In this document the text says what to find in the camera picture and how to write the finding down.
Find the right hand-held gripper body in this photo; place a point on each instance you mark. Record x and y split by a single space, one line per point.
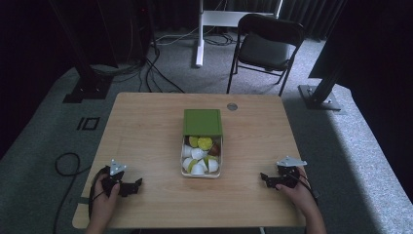
288 174

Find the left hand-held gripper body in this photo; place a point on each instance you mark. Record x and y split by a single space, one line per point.
113 178

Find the person's right hand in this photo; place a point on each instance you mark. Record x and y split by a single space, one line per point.
297 193

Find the person's left hand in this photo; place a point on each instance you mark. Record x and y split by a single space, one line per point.
104 198

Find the white storage box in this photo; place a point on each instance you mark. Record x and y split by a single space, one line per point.
217 174

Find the pile of coffee capsules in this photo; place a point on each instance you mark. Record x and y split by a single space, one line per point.
199 156

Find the grey table grommet cap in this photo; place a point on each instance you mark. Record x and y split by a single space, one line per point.
232 106

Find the green box lid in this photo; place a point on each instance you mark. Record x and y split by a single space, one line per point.
202 122

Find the black metal stand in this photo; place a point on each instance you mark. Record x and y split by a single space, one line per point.
319 94
85 81

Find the black folding chair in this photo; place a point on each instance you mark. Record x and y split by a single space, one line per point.
264 48

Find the dark curtain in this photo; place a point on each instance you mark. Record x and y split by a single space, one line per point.
308 16

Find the white desk frame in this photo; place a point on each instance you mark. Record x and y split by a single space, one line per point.
207 19

